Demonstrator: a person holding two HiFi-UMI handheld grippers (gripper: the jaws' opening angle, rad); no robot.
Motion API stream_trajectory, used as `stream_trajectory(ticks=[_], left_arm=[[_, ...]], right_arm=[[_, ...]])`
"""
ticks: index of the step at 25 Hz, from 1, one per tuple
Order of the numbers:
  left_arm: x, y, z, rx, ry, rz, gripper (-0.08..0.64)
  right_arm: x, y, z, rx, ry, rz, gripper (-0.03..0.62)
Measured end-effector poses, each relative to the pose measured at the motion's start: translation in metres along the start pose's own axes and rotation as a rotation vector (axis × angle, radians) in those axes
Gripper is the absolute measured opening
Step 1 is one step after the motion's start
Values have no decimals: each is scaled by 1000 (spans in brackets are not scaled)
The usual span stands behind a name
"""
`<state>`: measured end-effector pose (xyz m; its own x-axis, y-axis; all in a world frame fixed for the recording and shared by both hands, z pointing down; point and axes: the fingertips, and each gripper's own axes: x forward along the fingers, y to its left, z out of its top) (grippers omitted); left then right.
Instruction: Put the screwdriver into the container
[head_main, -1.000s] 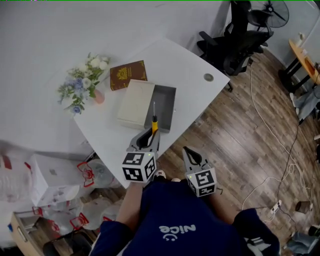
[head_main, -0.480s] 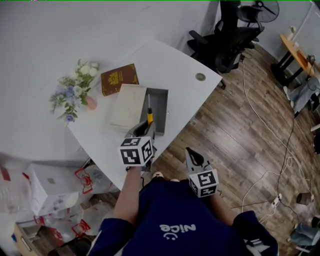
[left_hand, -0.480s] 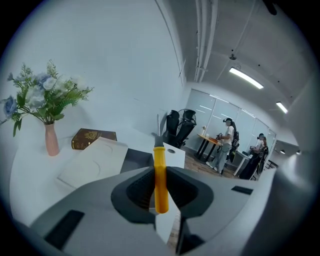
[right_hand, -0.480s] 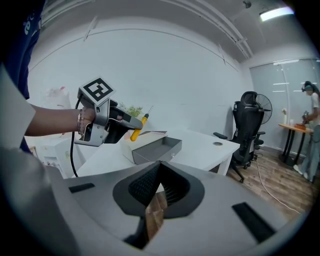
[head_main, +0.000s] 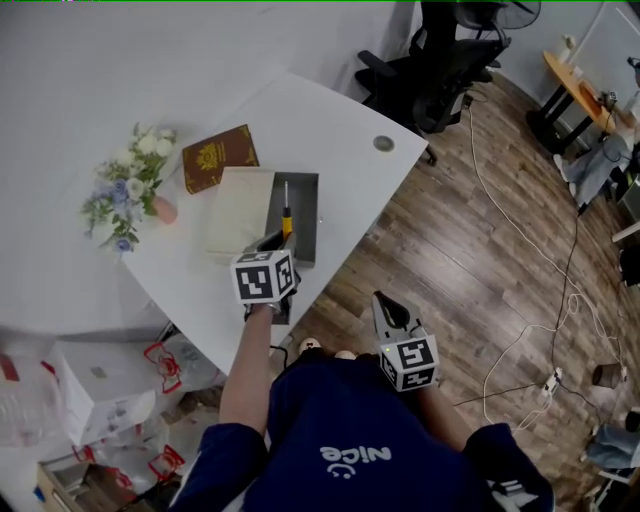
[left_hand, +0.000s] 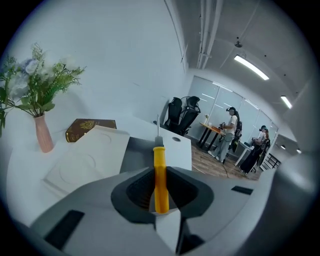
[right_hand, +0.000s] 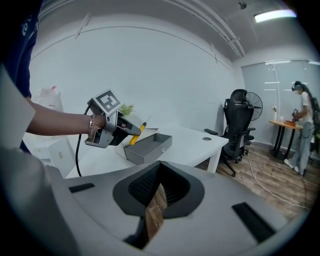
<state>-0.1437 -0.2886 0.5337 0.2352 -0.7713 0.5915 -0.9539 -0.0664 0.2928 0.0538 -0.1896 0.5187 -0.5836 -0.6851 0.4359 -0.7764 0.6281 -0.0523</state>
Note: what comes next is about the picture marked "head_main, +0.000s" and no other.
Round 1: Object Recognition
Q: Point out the brown ornate book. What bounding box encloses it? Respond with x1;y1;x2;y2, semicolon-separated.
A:
181;124;261;196

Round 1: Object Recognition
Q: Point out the grey box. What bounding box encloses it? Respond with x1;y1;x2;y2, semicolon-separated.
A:
263;171;321;269

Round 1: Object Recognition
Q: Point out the brown cylinder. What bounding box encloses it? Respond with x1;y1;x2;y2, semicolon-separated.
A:
592;363;624;390

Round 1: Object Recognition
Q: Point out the round wooden table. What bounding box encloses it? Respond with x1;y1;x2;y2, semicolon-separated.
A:
525;49;622;157

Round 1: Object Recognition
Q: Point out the light wooden cabinet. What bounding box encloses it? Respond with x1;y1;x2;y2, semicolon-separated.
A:
34;452;101;512

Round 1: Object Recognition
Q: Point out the navy blue shirt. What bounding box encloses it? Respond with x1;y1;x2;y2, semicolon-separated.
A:
169;352;556;512

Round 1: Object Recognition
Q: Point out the white carton box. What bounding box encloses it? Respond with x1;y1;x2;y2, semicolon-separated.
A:
47;339;159;446

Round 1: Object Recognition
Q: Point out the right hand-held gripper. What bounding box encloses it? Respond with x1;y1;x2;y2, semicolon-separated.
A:
372;291;440;394

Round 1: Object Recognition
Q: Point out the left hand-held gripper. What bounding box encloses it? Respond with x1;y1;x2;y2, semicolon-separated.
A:
229;229;303;326

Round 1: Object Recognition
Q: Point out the flower bouquet in pink vase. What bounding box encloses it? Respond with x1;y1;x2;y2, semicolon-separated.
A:
79;122;180;256

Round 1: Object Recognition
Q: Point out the person's left forearm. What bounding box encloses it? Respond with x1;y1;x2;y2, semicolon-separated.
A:
218;304;281;441

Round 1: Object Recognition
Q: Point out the black standing fan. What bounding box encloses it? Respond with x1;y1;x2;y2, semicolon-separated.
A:
494;0;543;29

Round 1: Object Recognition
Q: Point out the white power strip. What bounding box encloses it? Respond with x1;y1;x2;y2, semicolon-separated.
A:
542;367;564;397

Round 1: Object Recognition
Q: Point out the yellow handled screwdriver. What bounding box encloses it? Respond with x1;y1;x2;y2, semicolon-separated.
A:
280;181;296;239

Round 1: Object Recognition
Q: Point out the beige flat box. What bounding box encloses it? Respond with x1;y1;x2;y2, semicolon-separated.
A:
204;167;276;266

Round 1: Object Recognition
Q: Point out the white floor cable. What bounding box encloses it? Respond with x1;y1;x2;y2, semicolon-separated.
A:
466;107;627;436

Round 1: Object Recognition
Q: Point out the pile of clear water bottles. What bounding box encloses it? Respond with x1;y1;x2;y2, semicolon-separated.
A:
0;324;231;501

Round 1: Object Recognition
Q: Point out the white desk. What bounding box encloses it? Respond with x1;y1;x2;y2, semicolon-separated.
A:
119;72;430;376

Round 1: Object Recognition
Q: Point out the person's right forearm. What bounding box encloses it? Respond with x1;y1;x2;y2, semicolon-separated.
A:
417;383;474;454

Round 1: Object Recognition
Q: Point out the black office chair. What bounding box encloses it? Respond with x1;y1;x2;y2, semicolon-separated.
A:
354;0;512;166

